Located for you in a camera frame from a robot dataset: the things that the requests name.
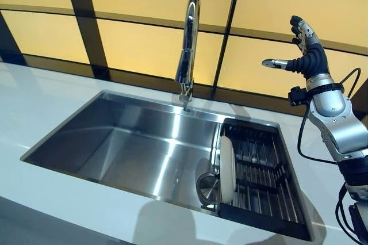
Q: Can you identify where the right robot hand black glove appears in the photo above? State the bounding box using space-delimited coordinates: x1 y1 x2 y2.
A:
261 15 330 81

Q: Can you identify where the black dish drying rack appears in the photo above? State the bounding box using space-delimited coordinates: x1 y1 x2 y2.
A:
218 117 312 242

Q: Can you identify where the chrome gooseneck kitchen faucet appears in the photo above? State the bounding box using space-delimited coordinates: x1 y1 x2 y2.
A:
175 0 201 112

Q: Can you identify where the cream ceramic plate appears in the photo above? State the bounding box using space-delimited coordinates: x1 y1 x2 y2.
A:
219 135 237 204

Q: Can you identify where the round steel sink strainer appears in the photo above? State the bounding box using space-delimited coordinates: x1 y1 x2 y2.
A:
195 171 221 204

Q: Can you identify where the stainless steel sink basin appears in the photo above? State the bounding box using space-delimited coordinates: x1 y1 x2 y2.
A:
20 89 313 242

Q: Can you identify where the wide white cabinet door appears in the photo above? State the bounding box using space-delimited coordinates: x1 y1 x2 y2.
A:
0 195 128 245

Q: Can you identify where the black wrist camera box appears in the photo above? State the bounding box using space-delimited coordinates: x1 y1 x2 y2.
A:
287 86 310 108

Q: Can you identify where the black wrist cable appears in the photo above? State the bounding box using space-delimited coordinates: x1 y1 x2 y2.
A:
297 67 362 166

